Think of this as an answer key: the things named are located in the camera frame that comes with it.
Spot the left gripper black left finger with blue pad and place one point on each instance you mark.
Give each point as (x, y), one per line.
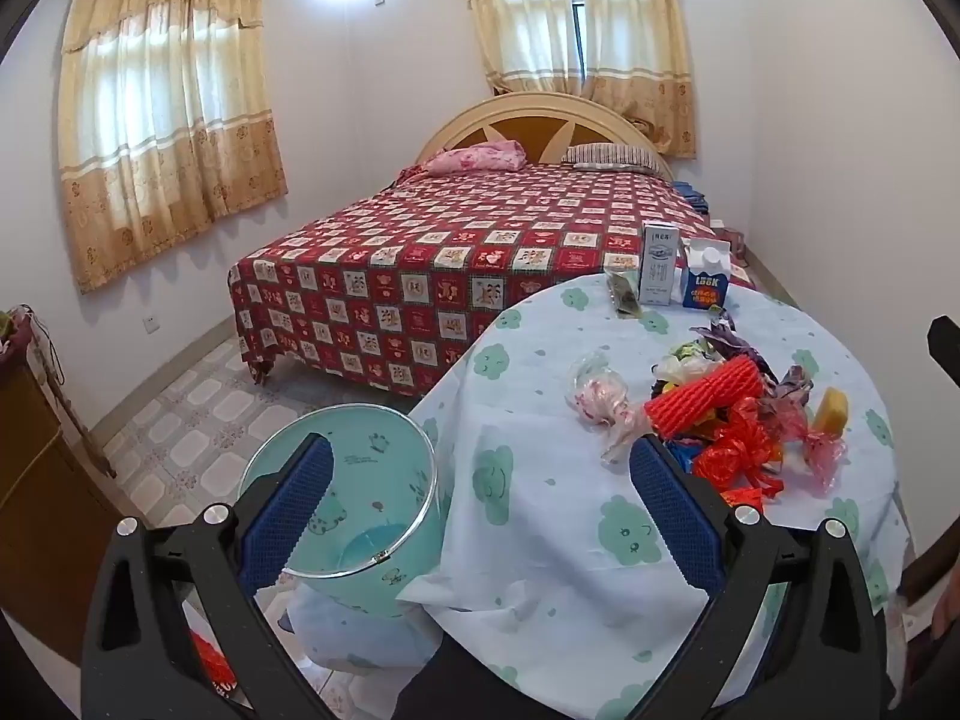
(139, 659)

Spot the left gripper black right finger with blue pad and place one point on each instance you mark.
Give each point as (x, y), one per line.
(788, 630)

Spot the yellow sponge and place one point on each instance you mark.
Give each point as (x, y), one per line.
(832, 414)

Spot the purple foil wrapper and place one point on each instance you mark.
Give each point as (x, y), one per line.
(721, 336)

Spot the pink translucent plastic bag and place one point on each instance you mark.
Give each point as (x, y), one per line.
(789, 427)

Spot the red foam net sleeve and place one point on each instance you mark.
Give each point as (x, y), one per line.
(673, 412)

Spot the red plastic bag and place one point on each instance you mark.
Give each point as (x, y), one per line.
(737, 449)

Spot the clear pink plastic bag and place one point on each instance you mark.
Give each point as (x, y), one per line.
(601, 398)

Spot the red orange blue snack bag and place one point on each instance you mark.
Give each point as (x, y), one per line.
(686, 453)

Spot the yellow white plastic bag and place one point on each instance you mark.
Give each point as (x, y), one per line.
(686, 363)

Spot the teal cartoon trash bin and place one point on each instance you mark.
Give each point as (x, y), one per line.
(379, 525)

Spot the person's right hand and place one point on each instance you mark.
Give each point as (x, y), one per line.
(947, 610)

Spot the red bag on floor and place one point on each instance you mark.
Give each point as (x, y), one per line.
(214, 665)

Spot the brown wooden cabinet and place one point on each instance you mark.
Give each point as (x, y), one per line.
(56, 520)

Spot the blue white gable carton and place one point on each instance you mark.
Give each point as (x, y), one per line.
(706, 274)

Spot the white tablecloth green clouds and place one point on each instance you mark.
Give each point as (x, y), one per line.
(552, 573)

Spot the tall white milk carton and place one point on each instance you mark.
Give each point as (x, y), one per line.
(659, 251)

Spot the striped pillow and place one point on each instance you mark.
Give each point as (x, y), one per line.
(615, 157)

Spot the beige curtain right window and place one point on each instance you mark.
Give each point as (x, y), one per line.
(629, 56)

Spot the beige curtain window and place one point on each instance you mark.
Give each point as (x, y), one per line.
(629, 56)
(164, 127)

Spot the red patterned bedspread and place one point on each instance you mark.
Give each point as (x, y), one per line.
(393, 289)

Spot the cream wooden headboard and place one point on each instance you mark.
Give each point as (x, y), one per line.
(546, 124)

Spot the pink pillow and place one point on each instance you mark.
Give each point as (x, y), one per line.
(504, 155)

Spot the beige curtain left window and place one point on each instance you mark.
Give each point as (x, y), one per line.
(164, 127)

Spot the white wall socket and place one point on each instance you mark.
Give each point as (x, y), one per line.
(152, 324)

